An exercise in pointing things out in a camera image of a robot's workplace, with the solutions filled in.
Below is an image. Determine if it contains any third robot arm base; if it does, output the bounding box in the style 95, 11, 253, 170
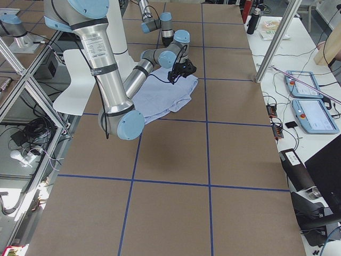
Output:
1, 14, 38, 54

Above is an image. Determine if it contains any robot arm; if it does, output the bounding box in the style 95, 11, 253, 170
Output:
44, 1, 196, 140
137, 0, 174, 47

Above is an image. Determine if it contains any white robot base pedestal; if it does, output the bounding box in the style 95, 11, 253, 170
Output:
44, 1, 136, 115

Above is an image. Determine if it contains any black water bottle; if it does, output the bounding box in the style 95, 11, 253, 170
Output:
246, 8, 261, 35

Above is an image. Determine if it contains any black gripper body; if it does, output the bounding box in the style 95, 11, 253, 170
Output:
173, 59, 197, 78

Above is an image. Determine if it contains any blue striped button shirt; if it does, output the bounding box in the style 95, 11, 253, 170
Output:
133, 67, 198, 124

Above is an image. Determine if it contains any aluminium frame post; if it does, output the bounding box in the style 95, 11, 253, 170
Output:
255, 0, 302, 83

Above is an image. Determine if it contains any teach pendant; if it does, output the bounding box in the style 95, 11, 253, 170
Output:
291, 99, 339, 134
285, 70, 323, 99

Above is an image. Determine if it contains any upper teach pendant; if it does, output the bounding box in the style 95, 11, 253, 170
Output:
285, 70, 323, 99

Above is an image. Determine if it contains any lower teach pendant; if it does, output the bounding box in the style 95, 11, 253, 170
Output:
291, 99, 339, 134

